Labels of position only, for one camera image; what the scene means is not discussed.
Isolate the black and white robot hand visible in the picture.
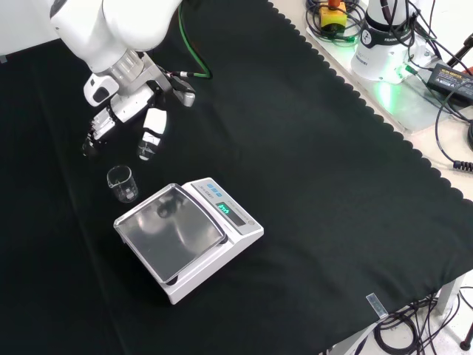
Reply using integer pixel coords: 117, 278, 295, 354
81, 72, 169, 161

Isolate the small clear glass beaker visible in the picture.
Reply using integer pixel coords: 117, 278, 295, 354
106, 165, 140, 203

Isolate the white electronic balance steel pan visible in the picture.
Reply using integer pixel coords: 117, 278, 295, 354
112, 177, 265, 305

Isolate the black bench cloth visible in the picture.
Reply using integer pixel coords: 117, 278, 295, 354
0, 0, 473, 355

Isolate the yellow stop button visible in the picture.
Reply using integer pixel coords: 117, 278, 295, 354
319, 0, 348, 30

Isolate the black power adapter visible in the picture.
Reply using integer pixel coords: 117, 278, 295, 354
426, 62, 473, 107

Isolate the grey metal table leg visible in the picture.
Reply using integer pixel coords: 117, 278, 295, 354
437, 275, 467, 327

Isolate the black tripod leg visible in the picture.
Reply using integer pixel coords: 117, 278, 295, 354
459, 286, 473, 350

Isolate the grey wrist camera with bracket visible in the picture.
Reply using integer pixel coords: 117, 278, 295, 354
147, 62, 197, 109

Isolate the green cable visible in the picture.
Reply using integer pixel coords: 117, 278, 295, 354
178, 0, 214, 80

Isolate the black cable coil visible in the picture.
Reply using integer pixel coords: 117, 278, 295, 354
305, 0, 366, 44

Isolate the grey metal base plate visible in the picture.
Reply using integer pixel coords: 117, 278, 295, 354
305, 21, 452, 135

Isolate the black adapter cable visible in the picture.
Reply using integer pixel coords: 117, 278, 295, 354
435, 87, 473, 172

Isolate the black cable bundle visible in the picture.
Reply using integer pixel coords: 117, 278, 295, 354
372, 291, 461, 355

